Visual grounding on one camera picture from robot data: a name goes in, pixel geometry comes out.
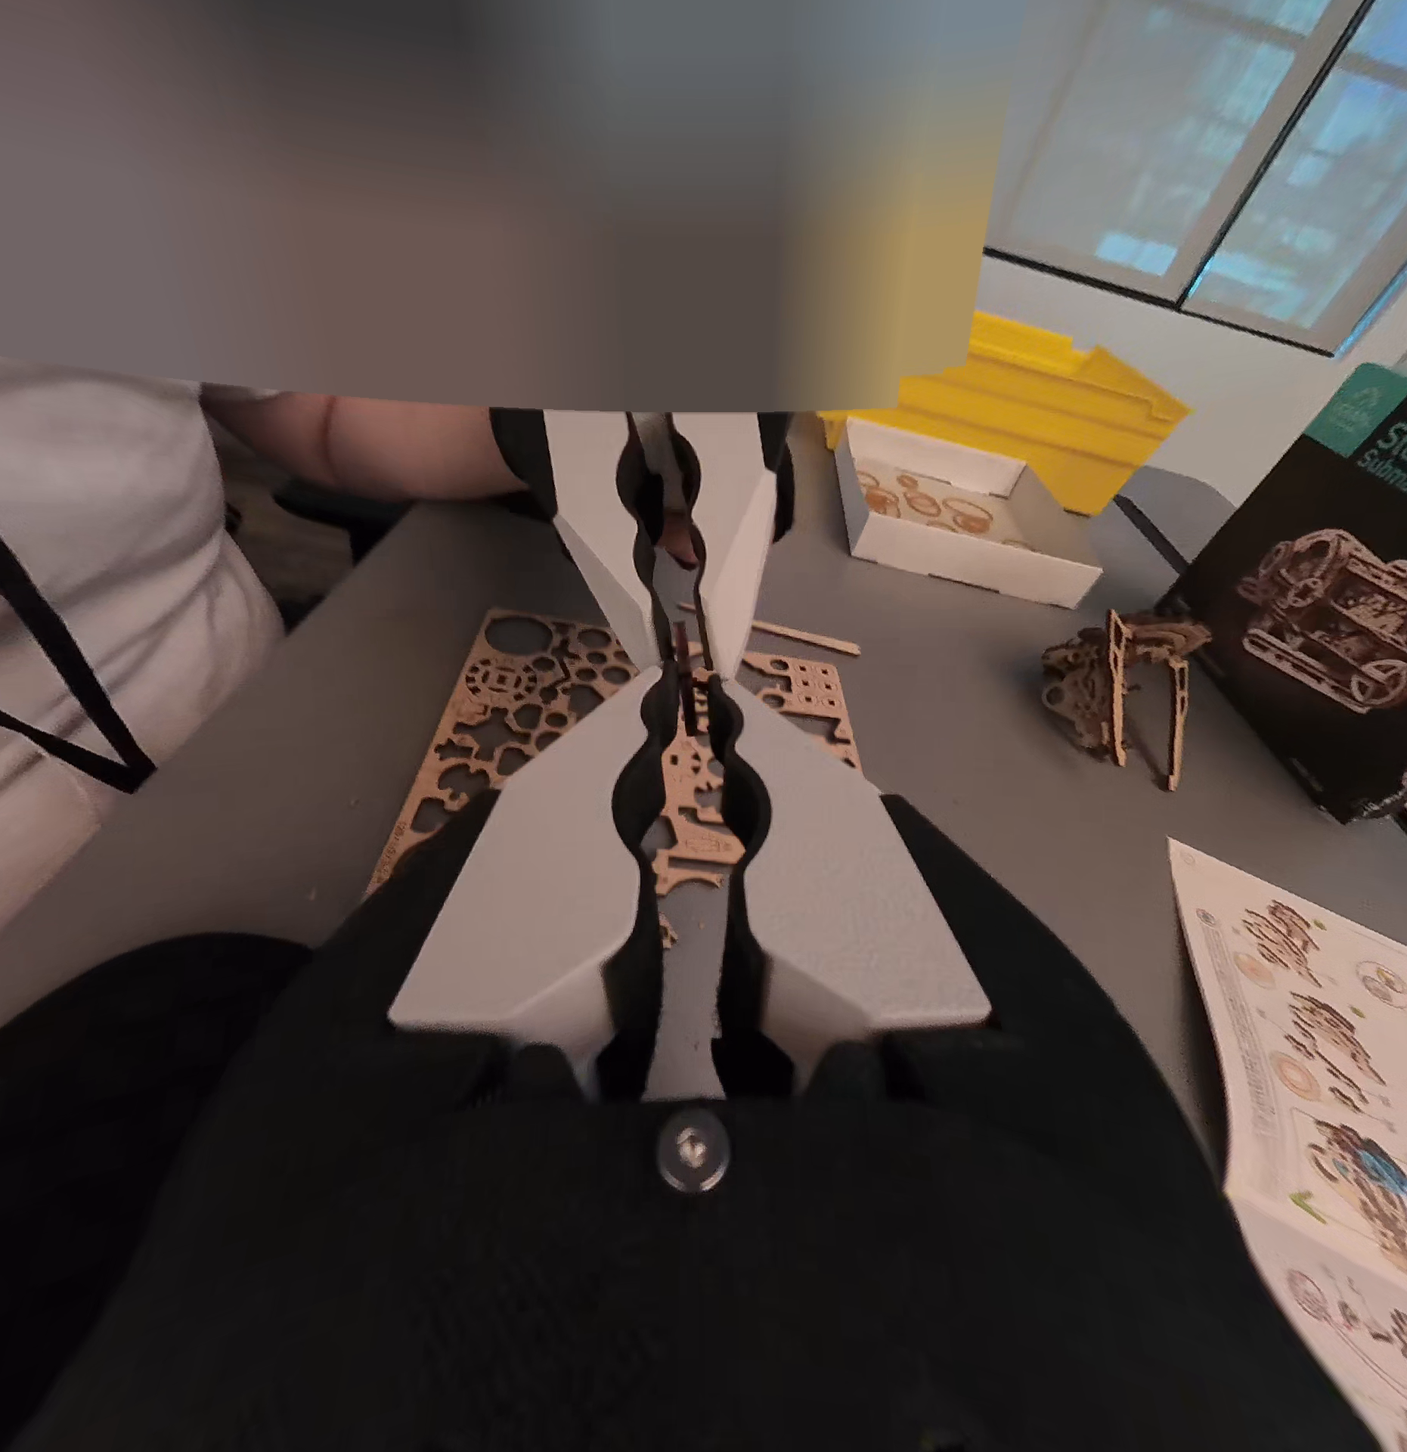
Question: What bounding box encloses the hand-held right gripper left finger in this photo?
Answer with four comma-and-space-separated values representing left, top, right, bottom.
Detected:
385, 669, 684, 1102

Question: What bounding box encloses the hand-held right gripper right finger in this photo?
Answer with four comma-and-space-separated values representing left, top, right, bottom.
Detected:
707, 670, 994, 1102

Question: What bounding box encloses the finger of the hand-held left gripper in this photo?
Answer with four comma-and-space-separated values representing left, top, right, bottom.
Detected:
663, 411, 778, 673
544, 408, 675, 666

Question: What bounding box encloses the laser-cut plywood parts sheet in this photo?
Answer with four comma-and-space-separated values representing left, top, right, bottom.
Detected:
363, 606, 863, 950

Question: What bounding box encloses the small wooden model part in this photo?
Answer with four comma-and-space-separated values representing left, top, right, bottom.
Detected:
663, 630, 721, 727

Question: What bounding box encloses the partly built wooden model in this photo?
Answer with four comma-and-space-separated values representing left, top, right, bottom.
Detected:
1041, 608, 1213, 792

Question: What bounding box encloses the black model kit box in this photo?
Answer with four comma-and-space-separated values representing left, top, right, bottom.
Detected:
1157, 362, 1407, 825

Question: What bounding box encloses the pile of wooden rings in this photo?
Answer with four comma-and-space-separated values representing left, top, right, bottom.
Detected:
855, 467, 1033, 549

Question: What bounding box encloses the thin wooden stick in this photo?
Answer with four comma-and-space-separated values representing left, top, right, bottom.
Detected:
754, 618, 862, 659

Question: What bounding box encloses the white cardboard tray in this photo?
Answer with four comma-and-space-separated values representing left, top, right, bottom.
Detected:
833, 414, 1104, 610

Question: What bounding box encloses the yellow plastic bin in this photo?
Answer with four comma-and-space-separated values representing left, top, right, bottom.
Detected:
816, 313, 1191, 518

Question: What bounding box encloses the person's white shirt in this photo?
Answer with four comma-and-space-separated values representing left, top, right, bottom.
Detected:
0, 351, 287, 944

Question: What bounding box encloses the illustrated instruction booklet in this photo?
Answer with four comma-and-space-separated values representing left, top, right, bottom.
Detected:
1169, 837, 1407, 1452

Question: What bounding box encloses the black quilted wrist pad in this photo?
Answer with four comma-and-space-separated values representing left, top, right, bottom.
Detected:
0, 932, 318, 1452

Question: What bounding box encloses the window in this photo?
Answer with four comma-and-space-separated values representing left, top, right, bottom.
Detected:
980, 0, 1407, 359

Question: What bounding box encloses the black lanyard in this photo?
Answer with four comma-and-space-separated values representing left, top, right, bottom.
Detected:
0, 511, 157, 796

